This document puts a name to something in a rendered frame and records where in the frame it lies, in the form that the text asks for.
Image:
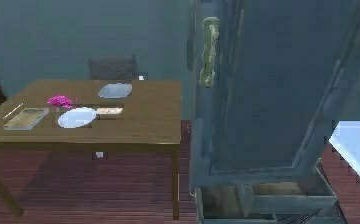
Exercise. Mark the dark grey chair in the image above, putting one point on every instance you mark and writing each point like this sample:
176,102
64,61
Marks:
113,68

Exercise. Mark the pink flower vase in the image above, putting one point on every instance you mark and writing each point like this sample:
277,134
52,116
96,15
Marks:
60,101

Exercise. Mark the brown wooden table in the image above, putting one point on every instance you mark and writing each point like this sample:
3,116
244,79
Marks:
144,116

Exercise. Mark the white round plate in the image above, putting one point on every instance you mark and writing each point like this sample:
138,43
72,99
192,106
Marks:
115,90
76,117

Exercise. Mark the green book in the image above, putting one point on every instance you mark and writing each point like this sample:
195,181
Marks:
26,118

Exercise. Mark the white pencil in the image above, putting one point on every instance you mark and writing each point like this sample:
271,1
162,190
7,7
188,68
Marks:
13,111

